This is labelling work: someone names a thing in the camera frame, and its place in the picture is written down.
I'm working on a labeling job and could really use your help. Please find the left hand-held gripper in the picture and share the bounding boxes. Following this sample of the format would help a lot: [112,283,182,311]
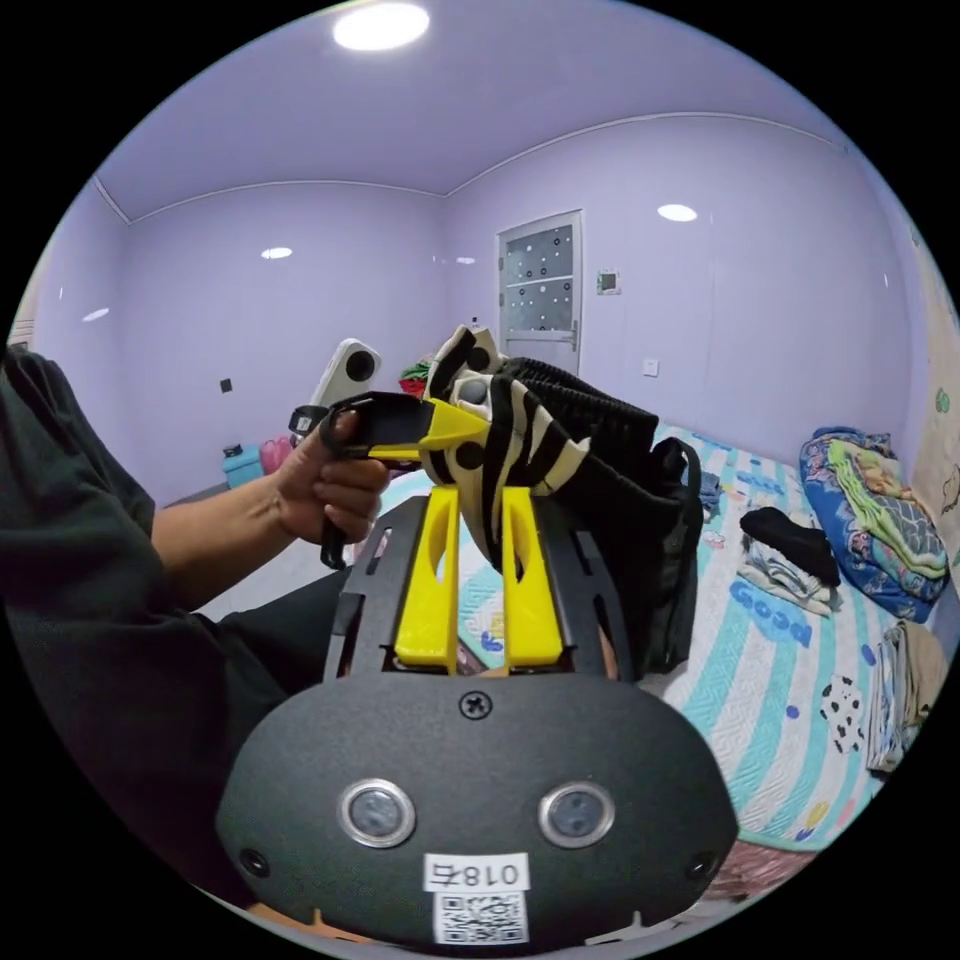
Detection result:
[290,392,490,573]

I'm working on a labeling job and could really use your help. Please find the stack of folded clothes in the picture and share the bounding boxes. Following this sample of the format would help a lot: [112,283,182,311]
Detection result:
[865,617,951,775]

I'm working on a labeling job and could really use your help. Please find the person's left forearm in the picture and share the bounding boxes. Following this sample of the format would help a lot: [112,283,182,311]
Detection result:
[148,476,295,610]

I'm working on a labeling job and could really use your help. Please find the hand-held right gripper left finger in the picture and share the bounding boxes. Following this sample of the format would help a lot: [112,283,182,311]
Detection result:
[392,485,462,673]

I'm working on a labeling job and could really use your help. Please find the door with dotted glass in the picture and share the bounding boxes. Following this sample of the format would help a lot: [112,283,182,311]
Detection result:
[494,209,585,355]

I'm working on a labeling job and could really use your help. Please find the blue box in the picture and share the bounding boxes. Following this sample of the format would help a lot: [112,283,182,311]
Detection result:
[221,443,265,490]

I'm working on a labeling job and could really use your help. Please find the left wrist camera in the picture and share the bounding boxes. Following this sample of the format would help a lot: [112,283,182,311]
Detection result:
[308,337,381,410]

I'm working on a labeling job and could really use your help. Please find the round ceiling lamp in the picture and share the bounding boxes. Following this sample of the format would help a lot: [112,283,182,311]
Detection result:
[332,0,432,52]

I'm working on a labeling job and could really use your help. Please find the person's left hand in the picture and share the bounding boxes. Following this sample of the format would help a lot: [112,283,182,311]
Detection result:
[272,410,393,562]

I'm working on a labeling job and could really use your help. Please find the rolled blue patterned blanket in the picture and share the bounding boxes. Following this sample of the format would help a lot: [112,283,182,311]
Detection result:
[797,425,951,625]

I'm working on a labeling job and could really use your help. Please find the black striped sweatpants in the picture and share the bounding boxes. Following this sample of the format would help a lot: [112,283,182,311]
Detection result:
[419,322,706,676]

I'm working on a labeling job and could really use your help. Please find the person's body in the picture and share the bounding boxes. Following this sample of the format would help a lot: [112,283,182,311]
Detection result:
[0,343,355,905]

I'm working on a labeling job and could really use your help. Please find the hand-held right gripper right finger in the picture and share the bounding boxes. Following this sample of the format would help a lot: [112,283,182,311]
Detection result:
[502,485,564,670]

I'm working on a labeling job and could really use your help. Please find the pile of clothes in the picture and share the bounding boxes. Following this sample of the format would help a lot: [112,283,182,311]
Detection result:
[734,505,846,618]

